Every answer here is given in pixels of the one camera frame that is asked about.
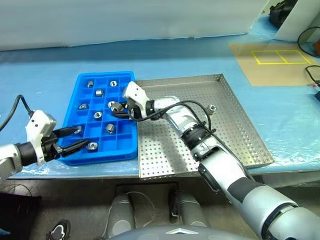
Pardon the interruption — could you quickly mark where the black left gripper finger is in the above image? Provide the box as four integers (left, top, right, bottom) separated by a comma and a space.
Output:
56, 127, 81, 137
59, 140, 91, 156

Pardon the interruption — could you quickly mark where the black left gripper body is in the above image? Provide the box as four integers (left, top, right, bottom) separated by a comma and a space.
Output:
40, 130, 63, 162

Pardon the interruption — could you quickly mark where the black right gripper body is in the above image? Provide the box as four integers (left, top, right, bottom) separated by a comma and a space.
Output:
126, 99, 144, 122

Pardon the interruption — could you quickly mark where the blue compartment tray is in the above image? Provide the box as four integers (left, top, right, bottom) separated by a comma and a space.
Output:
60, 70, 139, 167

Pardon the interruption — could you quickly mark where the perforated metal tray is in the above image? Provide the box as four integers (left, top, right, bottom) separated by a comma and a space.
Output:
134, 73, 275, 179

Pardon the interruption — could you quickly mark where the grey rounded robot leg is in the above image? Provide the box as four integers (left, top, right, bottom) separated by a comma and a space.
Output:
169, 190, 209, 229
108, 193, 136, 239

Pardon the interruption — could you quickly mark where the black and white sneaker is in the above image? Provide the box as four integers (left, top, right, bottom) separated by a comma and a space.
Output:
45, 219, 72, 240

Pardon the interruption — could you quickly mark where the white foam board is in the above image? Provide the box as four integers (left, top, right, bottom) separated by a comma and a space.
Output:
0, 0, 271, 52

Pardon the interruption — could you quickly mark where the grey robot torso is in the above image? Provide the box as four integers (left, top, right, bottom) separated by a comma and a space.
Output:
104, 225, 259, 240

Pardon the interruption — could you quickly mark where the brown cardboard mat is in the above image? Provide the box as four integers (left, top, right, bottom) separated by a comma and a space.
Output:
227, 41, 319, 87

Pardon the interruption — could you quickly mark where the black bag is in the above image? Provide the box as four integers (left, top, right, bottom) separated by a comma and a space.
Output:
268, 0, 299, 26

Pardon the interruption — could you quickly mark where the white upright panel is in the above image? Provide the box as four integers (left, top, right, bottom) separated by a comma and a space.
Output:
273, 0, 320, 41

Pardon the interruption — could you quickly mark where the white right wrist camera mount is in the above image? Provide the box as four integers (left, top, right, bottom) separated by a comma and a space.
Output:
122, 81, 151, 119

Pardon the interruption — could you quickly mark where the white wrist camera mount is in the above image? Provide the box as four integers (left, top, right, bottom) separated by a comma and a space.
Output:
25, 109, 59, 166
122, 81, 151, 119

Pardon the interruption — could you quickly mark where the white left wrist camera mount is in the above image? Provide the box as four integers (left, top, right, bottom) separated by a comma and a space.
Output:
25, 109, 59, 166

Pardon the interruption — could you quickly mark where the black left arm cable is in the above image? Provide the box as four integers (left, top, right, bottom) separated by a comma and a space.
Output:
0, 94, 35, 131

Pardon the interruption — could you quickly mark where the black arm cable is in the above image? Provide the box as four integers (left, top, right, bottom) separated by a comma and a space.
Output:
0, 94, 35, 131
136, 99, 217, 136

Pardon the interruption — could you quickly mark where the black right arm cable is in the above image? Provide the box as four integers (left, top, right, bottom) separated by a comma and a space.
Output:
136, 99, 217, 136

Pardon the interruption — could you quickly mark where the thin white cable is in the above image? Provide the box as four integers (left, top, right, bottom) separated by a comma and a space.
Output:
104, 191, 156, 232

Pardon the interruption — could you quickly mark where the thin black cable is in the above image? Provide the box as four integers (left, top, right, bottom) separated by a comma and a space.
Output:
304, 64, 320, 85

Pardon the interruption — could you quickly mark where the black looped cable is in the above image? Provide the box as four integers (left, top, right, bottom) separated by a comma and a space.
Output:
297, 26, 320, 55

